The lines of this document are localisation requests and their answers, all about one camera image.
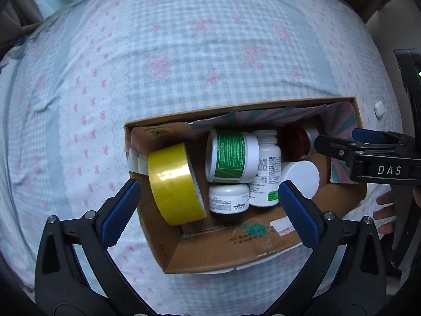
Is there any large white round jar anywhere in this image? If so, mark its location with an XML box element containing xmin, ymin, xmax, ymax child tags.
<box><xmin>280</xmin><ymin>161</ymin><xmax>320</xmax><ymax>199</ymax></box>

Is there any small red silver tin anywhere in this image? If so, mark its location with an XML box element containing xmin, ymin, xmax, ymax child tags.
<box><xmin>283</xmin><ymin>123</ymin><xmax>320</xmax><ymax>161</ymax></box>

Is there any white pill bottle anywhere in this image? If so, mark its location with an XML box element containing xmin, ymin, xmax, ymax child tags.
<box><xmin>248</xmin><ymin>130</ymin><xmax>282</xmax><ymax>208</ymax></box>

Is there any yellow tape roll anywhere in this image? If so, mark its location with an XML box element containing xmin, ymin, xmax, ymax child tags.
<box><xmin>148</xmin><ymin>143</ymin><xmax>206</xmax><ymax>226</ymax></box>

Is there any green label white jar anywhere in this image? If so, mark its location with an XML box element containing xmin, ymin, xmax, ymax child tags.
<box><xmin>205</xmin><ymin>129</ymin><xmax>260</xmax><ymax>184</ymax></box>

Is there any white black cream jar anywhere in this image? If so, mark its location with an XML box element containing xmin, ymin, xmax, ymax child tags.
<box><xmin>208</xmin><ymin>184</ymin><xmax>250</xmax><ymax>220</ymax></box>

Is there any person's right hand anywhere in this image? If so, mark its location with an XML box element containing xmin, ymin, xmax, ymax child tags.
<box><xmin>373</xmin><ymin>190</ymin><xmax>395</xmax><ymax>235</ymax></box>

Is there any small white case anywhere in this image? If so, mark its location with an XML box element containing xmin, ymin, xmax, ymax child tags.
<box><xmin>374</xmin><ymin>101</ymin><xmax>385</xmax><ymax>119</ymax></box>

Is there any open cardboard box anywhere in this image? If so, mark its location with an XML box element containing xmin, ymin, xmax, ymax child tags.
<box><xmin>124</xmin><ymin>97</ymin><xmax>361</xmax><ymax>274</ymax></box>

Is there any checkered floral bed sheet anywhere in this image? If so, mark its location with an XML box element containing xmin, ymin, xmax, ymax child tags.
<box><xmin>0</xmin><ymin>0</ymin><xmax>405</xmax><ymax>316</ymax></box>

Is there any left brown curtain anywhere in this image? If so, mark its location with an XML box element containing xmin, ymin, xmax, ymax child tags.
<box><xmin>1</xmin><ymin>0</ymin><xmax>44</xmax><ymax>59</ymax></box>

